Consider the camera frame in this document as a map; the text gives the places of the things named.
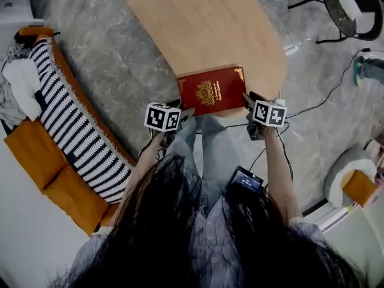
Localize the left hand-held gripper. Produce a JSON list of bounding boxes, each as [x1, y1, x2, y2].
[[143, 98, 196, 149]]

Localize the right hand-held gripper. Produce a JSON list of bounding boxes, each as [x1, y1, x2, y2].
[[241, 91, 288, 142]]

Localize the red book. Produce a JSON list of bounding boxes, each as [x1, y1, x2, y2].
[[176, 66, 248, 116]]

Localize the orange sofa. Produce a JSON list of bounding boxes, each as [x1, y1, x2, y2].
[[3, 25, 136, 236]]

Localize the person's left forearm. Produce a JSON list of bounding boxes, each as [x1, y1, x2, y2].
[[112, 132, 170, 227]]

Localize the person's right forearm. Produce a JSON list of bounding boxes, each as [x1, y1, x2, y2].
[[262, 127, 304, 221]]

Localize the light wooden oval table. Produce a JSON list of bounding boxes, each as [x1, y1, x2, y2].
[[119, 0, 287, 119]]

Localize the person's legs in jeans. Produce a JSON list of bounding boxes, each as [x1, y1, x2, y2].
[[175, 114, 250, 212]]

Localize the black screen device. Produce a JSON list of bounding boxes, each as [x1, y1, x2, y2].
[[224, 166, 265, 193]]

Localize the black white striped blanket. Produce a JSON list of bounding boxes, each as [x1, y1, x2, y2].
[[28, 36, 134, 205]]

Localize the black wicker chair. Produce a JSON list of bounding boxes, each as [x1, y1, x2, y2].
[[287, 0, 384, 44]]

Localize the white plush cushion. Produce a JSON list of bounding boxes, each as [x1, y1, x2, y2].
[[332, 158, 377, 207]]

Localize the person's light blue shirt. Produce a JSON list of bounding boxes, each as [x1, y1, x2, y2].
[[70, 177, 331, 288]]

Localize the orange pillow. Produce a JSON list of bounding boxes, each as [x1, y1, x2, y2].
[[340, 169, 379, 208]]

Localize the white seat cushion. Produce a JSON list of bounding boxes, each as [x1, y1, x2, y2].
[[337, 0, 364, 20]]

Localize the white towel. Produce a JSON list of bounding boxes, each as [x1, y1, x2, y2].
[[2, 58, 43, 121]]

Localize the grey crumpled garment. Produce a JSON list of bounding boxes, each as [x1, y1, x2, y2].
[[0, 70, 25, 128]]

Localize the grey knit cloth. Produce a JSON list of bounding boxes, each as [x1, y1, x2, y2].
[[5, 31, 34, 63]]

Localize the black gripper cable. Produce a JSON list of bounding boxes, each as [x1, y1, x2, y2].
[[223, 121, 295, 182]]

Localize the black floor cable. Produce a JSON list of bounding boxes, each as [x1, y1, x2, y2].
[[281, 48, 384, 119]]

